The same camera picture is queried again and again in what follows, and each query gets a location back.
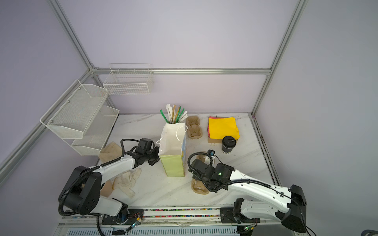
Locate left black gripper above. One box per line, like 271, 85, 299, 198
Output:
145, 145, 168, 166

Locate painted paper gift bag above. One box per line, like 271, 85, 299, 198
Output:
157, 123, 188, 177

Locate brown pulp cup carrier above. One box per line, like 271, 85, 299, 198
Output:
190, 153, 211, 195

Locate paper coffee cup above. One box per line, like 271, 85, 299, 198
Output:
222, 136, 237, 153

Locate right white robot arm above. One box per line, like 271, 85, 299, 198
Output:
188, 159, 308, 233

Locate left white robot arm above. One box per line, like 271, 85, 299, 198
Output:
58, 138, 159, 224

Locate cardboard napkin box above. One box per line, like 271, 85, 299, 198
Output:
208, 138, 222, 144

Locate brown paper bag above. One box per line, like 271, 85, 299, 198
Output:
98, 142, 122, 163

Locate stacked brown cup carriers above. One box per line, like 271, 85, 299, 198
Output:
186, 116, 203, 139

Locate yellow napkin stack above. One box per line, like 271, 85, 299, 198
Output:
208, 117, 240, 140

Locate brown wrapped straws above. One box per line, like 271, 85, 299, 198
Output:
171, 105, 181, 124

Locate paper bowl of greens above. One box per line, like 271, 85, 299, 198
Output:
100, 181, 114, 197

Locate lower white mesh shelf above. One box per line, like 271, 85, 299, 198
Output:
71, 106, 119, 156

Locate white mesh shelf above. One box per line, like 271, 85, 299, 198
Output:
71, 106, 119, 156
40, 80, 108, 139

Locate upper white mesh shelf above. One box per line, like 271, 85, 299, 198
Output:
40, 80, 108, 139

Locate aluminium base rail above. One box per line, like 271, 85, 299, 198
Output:
57, 205, 303, 228

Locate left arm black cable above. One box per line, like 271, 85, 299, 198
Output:
58, 138, 141, 236

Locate white wire basket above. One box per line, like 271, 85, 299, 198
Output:
103, 64, 155, 95

